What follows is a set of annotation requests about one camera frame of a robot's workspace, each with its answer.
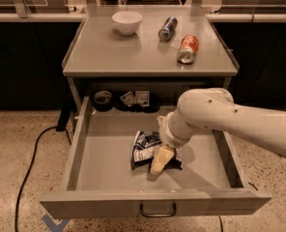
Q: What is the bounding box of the grey cabinet counter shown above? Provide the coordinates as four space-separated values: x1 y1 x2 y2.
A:
63 6 238 106

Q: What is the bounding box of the blue soda can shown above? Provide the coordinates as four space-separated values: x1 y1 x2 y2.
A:
158 16 178 42

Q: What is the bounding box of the black pouch with labels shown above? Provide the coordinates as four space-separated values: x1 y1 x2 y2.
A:
113 91 161 113

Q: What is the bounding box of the white ceramic bowl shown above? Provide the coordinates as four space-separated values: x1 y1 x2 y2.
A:
112 11 143 36

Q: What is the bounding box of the orange soda can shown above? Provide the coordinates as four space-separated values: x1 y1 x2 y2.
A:
177 35 199 64

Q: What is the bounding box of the black power cable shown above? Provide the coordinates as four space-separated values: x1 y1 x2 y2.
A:
14 108 72 232

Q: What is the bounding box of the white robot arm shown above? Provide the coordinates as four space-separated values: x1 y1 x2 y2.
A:
157 88 286 159

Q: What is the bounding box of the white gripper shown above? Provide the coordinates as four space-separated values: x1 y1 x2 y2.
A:
150 110 195 175

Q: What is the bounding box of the grey open drawer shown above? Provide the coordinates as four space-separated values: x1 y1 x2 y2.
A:
40 100 271 218

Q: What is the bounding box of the black drawer handle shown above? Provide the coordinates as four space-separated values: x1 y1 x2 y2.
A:
139 203 177 218

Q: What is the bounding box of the black tape roll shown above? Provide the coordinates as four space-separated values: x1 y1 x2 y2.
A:
92 91 113 111

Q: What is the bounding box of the blue chip bag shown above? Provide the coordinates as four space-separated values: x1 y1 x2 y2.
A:
130 130 182 170

